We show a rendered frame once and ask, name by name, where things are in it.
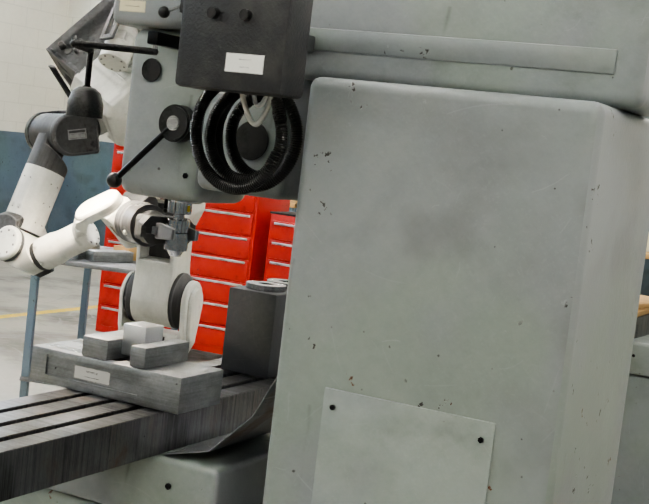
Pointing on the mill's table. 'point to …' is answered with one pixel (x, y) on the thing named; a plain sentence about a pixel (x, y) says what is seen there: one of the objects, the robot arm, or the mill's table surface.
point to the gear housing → (147, 14)
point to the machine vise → (132, 375)
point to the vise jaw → (103, 345)
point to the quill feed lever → (179, 115)
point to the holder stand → (255, 328)
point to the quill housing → (145, 71)
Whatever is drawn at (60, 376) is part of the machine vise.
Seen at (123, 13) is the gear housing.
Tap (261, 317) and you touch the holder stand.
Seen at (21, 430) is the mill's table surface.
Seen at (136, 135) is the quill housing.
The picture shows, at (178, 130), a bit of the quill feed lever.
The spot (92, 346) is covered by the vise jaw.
